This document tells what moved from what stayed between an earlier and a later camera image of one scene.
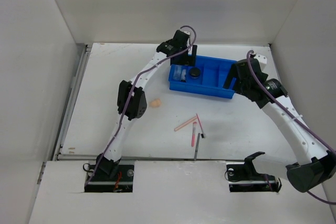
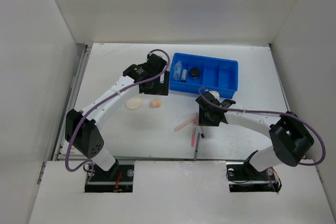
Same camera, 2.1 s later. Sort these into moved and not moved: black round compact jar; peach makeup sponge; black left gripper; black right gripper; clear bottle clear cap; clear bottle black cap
Moved: black left gripper; black right gripper
Not moved: clear bottle clear cap; black round compact jar; peach makeup sponge; clear bottle black cap
